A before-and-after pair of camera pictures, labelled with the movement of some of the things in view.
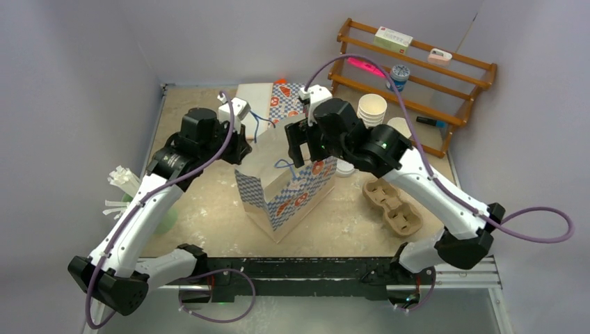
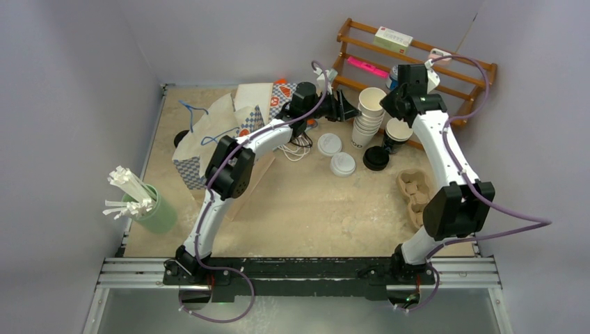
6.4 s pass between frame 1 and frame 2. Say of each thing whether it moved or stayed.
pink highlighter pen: stayed
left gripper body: moved
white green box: stayed
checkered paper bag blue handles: moved
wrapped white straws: stayed
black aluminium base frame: stayed
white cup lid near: stayed
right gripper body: moved
